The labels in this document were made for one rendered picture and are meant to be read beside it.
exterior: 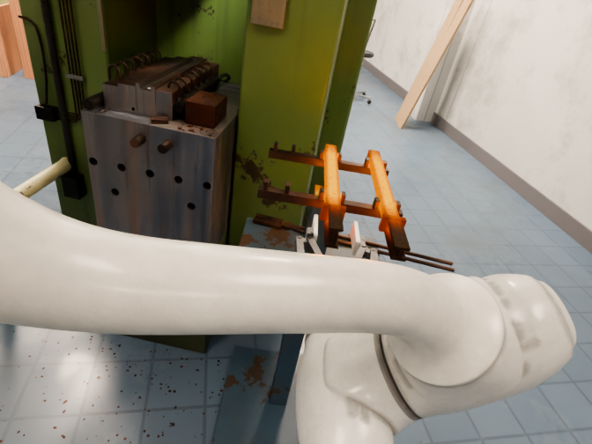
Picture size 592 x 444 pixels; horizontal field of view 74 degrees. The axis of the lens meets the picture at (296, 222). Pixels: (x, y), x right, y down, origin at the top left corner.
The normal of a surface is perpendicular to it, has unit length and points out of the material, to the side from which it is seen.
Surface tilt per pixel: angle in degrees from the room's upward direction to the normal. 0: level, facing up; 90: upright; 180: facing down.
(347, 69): 90
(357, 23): 90
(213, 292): 53
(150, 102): 90
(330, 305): 59
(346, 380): 37
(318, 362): 41
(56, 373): 0
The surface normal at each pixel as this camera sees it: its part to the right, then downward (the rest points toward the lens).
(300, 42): -0.14, 0.53
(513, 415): 0.16, -0.82
